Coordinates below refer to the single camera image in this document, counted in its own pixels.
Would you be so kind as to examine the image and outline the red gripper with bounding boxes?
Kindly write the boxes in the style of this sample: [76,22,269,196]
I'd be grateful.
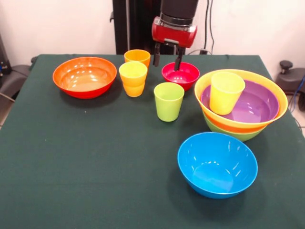
[152,16,198,72]

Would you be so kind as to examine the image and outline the small pink bowl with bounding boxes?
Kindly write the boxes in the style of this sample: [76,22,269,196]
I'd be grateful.
[161,62,201,91]

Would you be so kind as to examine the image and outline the yellow cup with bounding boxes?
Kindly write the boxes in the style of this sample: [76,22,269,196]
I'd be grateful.
[119,61,148,86]
[209,72,246,116]

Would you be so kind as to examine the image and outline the purple bowl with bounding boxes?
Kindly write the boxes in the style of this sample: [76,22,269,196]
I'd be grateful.
[201,80,280,124]

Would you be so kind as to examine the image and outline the large orange bowl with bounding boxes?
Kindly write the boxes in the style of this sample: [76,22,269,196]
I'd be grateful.
[194,69,288,134]

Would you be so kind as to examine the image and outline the orange cup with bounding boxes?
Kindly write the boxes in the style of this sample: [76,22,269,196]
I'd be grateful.
[124,49,152,69]

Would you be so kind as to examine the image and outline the yellow-orange cup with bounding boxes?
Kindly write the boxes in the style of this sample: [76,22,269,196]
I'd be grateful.
[122,81,146,98]

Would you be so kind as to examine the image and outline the green cup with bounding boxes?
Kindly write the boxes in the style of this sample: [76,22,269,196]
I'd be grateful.
[153,82,185,123]

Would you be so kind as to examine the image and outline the red bowl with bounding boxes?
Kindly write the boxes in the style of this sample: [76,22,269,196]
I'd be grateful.
[52,56,118,100]

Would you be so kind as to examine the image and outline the green bowl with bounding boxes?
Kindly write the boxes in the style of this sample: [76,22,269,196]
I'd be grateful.
[203,114,267,142]

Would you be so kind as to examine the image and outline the blue bowl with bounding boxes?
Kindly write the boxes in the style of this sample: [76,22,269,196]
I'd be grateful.
[177,132,259,199]

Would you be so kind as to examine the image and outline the dark green tablecloth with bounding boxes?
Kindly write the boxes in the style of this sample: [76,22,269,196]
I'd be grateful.
[0,54,305,229]

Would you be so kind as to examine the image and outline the black equipment box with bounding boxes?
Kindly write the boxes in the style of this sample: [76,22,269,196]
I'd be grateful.
[0,33,11,81]

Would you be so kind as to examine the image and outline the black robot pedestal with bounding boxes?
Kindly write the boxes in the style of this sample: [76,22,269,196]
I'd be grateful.
[110,0,193,55]

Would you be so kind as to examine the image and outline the black hanging cables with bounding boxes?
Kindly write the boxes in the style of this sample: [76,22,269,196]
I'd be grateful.
[204,0,215,54]

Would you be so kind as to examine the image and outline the blue cable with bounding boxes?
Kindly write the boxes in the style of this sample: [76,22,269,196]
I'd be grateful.
[289,73,305,113]

